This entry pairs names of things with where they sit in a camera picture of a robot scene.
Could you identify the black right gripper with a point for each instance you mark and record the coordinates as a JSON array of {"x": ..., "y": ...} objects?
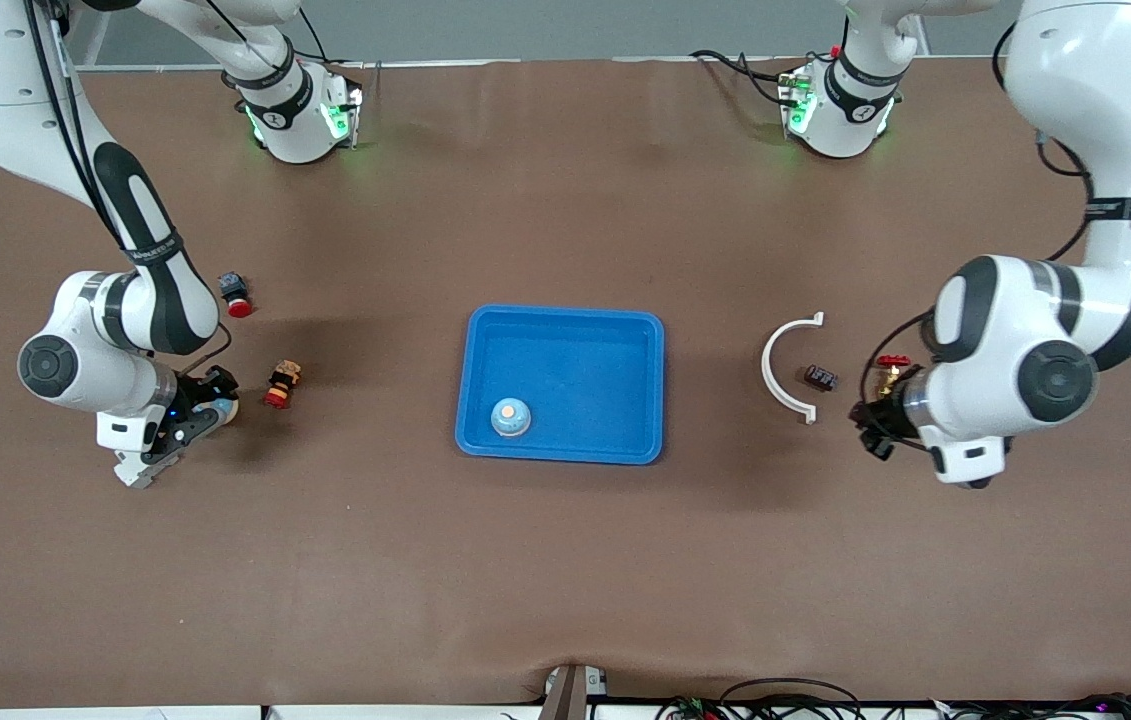
[{"x": 197, "y": 389}]

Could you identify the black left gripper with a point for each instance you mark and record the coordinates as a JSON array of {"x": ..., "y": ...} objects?
[{"x": 883, "y": 413}]

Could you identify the light blue dome bell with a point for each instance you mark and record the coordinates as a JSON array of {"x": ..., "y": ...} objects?
[
  {"x": 510, "y": 418},
  {"x": 225, "y": 410}
]

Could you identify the black capacitor with white print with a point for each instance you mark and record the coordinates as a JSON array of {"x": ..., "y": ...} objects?
[{"x": 820, "y": 377}]

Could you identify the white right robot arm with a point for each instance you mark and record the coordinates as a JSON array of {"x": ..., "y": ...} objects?
[{"x": 155, "y": 300}]

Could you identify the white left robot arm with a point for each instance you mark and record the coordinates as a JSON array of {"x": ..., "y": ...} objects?
[{"x": 1075, "y": 80}]

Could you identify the red emergency stop yellow button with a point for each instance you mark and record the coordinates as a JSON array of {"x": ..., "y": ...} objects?
[{"x": 283, "y": 385}]

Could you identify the white circuit breaker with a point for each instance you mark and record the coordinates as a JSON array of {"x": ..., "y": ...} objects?
[{"x": 137, "y": 475}]

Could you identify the red push button black body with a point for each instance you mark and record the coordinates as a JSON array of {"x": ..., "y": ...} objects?
[{"x": 237, "y": 295}]

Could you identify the blue plastic tray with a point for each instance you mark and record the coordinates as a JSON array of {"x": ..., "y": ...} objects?
[{"x": 575, "y": 380}]

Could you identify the brown table cover sheet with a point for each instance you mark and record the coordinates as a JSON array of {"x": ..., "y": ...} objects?
[{"x": 565, "y": 560}]

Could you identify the white curved plastic bracket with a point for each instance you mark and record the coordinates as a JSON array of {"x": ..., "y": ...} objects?
[{"x": 767, "y": 375}]

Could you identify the metal table edge bracket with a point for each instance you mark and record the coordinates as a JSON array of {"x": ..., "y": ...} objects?
[{"x": 565, "y": 700}]

